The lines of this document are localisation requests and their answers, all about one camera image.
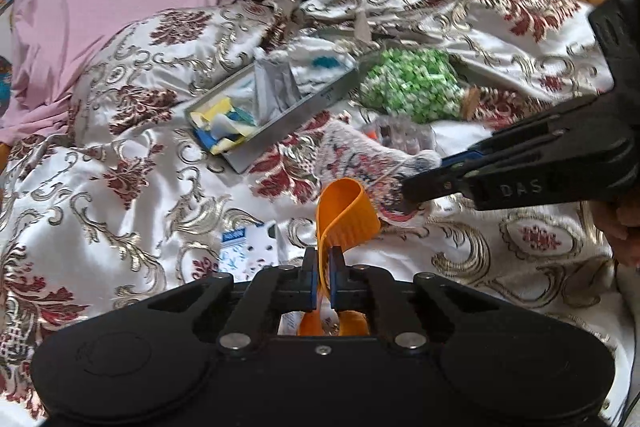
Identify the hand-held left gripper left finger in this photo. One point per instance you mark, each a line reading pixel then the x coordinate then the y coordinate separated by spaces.
pixel 311 274

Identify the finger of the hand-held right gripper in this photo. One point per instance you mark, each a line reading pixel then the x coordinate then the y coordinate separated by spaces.
pixel 525 134
pixel 435 187

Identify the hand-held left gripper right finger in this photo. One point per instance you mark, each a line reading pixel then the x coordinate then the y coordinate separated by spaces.
pixel 336 274

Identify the white floral fuzzy cloth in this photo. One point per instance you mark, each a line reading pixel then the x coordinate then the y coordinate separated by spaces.
pixel 350 157

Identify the metal tray with cartoon print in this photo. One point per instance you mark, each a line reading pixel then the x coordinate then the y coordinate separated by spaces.
pixel 300 112

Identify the tissue packet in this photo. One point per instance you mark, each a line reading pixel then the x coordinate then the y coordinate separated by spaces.
pixel 320 62

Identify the yellow striped sock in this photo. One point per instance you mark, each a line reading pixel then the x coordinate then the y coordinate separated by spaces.
pixel 220 117

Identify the grey cloth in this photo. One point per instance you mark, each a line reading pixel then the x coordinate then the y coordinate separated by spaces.
pixel 275 87

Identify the person's right hand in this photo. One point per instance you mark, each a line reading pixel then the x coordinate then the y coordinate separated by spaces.
pixel 622 232

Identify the pack of clear vials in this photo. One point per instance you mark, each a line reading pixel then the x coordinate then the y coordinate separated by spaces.
pixel 400 134

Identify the blue and white milk carton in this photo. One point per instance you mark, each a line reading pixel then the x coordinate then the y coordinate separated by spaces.
pixel 245 252

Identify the glass jar of green candies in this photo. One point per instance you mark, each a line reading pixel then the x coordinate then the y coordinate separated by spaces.
pixel 410 82

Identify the floral satin blanket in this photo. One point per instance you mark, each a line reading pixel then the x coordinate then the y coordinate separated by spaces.
pixel 125 187

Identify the floral satin pillow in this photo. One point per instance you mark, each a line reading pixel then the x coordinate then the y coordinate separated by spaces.
pixel 175 37

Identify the kite-shaped colourful wall poster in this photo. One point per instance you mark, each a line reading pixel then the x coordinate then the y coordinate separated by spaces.
pixel 5 87

